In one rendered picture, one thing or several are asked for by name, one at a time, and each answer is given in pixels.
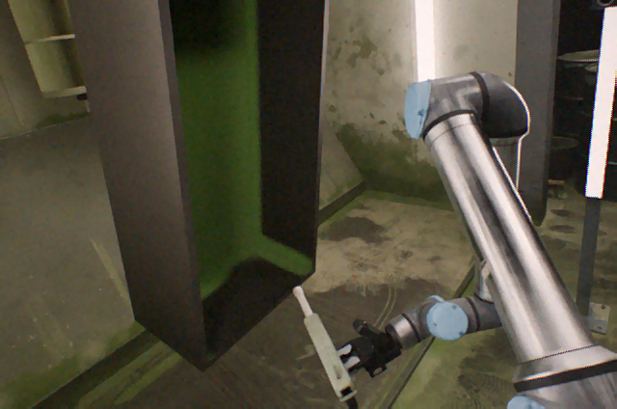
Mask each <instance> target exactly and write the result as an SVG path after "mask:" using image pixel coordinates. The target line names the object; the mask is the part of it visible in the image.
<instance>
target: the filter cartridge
mask: <svg viewBox="0 0 617 409"><path fill-rule="evenodd" d="M8 1H9V4H10V7H11V10H12V13H13V17H14V20H15V23H16V25H17V28H18V30H19V33H20V36H21V37H22V39H23V41H24V43H25V46H26V50H27V53H28V56H29V59H30V62H31V64H32V67H33V70H34V73H35V75H36V77H37V80H38V82H39V85H40V89H41V94H42V96H43V97H59V96H67V95H78V94H80V95H78V96H77V99H78V100H80V101H82V100H85V103H86V106H87V112H88V113H90V109H89V106H88V103H87V99H88V98H87V93H86V84H85V80H84V75H83V71H82V67H81V62H80V57H79V53H78V48H77V44H76V40H75V36H74V31H73V26H72V22H71V17H70V12H69V7H68V4H67V0H8Z"/></svg>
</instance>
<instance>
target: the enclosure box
mask: <svg viewBox="0 0 617 409"><path fill-rule="evenodd" d="M67 4H68V7H69V12H70V17H71V22H72V26H73V31H74V36H75V40H76V44H77V48H78V53H79V57H80V62H81V67H82V71H83V75H84V80H85V84H86V93H87V98H88V102H89V107H90V111H91V116H92V120H93V125H94V133H95V138H96V142H97V146H98V151H99V155H100V159H101V164H102V169H103V174H104V177H105V182H106V187H107V191H108V195H109V200H110V205H111V209H112V213H113V218H114V223H115V227H116V231H117V236H118V241H119V245H120V249H121V258H122V261H123V266H124V276H125V279H126V284H127V289H128V294H129V297H130V302H131V307H132V312H133V315H134V320H136V321H137V322H138V323H139V324H141V325H142V326H143V327H145V328H146V329H147V330H148V331H150V332H151V333H153V334H154V335H155V336H156V337H158V338H159V339H160V340H161V341H162V342H163V343H165V344H166V345H167V346H169V347H170V348H171V349H172V350H174V351H175V352H176V353H177V354H179V355H180V356H181V357H183V358H184V359H185V360H186V361H188V362H189V363H190V364H192V365H193V366H194V367H195V368H197V369H199V370H200V371H201V372H204V371H205V370H206V369H207V368H210V367H211V366H212V365H213V364H214V363H215V362H216V361H218V360H219V359H220V358H221V357H222V356H223V355H224V354H225V353H226V352H228V351H229V350H230V349H231V347H232V346H233V345H234V344H235V343H237V342H238V341H239V340H240V339H241V338H242V337H243V336H245V335H246V334H247V333H248V332H250V331H251V330H252V329H253V328H255V326H256V325H257V324H258V323H259V322H260V321H261V320H262V319H264V318H265V317H266V316H267V315H268V313H270V312H271V311H273V310H274V309H275V308H276V307H277V306H278V305H279V303H281V302H282V301H283V300H284V299H285V298H286V297H287V296H288V295H291V294H292V293H293V290H294V288H295V287H297V286H301V285H302V284H303V282H304V281H305V280H306V279H308V278H309V277H310V276H311V275H312V274H313V273H314V272H315V265H316V248H317V229H318V211H319V193H320V176H321V157H322V140H323V122H324V104H325V87H326V68H327V50H328V32H329V13H330V0H67Z"/></svg>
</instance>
